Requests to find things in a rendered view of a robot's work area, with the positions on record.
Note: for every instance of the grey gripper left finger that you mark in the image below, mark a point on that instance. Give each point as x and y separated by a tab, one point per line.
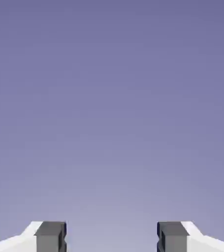
47	238

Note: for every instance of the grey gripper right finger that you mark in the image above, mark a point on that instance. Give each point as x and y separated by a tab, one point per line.
174	238

